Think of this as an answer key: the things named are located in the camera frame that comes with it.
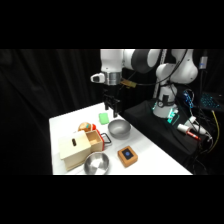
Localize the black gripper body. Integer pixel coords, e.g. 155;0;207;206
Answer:
102;87;122;112

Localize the green sponge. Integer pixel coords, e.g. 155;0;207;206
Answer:
98;112;111;125

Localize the grey bowl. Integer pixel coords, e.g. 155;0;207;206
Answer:
107;119;132;140

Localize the orange round toy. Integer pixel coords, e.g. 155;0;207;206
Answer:
77;121;98;134

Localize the black robot stand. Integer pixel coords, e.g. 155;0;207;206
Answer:
122;99;203;164

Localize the orange block with blue top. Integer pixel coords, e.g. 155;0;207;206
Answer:
116;145;139;168

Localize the light wooden box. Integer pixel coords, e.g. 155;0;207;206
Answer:
57;130;93;172

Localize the shiny steel bowl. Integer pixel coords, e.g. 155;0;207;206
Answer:
83;151;111;176

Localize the green lit control box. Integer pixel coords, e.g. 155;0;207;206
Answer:
167;107;181;127

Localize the white cylinder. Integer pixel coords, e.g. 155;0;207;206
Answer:
176;123;188;133

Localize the red marker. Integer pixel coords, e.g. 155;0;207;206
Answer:
185;130;202;141

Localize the keyboard with blue lights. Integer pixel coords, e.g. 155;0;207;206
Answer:
199;92;224;112

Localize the grey box on pole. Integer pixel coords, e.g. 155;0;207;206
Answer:
198;55;209;71

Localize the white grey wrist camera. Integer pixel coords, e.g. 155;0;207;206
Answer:
90;72;107;84

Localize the brown wrist mount plate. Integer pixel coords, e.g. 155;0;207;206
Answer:
120;79;137;89

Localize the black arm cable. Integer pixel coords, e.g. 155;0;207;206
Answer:
128;49;189;88

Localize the blue cable bundle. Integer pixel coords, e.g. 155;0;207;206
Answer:
182;88;196;108

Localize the yellow cable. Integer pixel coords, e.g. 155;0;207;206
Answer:
209;109;222;153

